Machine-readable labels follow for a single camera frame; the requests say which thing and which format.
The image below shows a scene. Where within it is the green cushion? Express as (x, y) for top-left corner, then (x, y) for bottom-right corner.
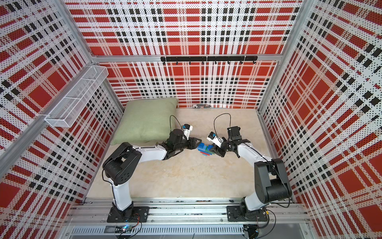
(110, 98), (178, 145)

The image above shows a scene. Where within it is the green circuit board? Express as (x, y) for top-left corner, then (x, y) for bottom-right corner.
(114, 225), (132, 234)

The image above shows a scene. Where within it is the blue lego brick front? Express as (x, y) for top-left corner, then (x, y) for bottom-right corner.
(197, 143), (207, 151)

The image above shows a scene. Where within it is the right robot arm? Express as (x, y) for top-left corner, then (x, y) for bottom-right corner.
(207, 126), (292, 212)

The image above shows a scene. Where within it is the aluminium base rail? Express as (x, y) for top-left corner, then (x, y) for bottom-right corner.
(59, 198), (314, 239)

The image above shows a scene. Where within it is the white wire basket shelf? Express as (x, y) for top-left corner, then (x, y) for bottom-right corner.
(45, 65), (108, 128)

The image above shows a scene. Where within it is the black hook rail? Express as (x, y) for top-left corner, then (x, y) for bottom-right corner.
(160, 56), (258, 63)

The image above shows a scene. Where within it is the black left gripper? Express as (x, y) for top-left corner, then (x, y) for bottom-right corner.
(174, 137), (202, 151)

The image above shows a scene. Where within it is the flag print rolled pouch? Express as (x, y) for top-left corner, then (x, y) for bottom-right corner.
(193, 104), (211, 109)

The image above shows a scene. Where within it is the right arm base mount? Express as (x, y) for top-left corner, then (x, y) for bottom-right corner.
(226, 204), (268, 223)

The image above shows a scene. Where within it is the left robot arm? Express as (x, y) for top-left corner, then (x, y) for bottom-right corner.
(102, 129), (202, 211)

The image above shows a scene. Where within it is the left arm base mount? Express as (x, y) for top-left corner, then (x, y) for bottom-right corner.
(107, 203), (150, 223)

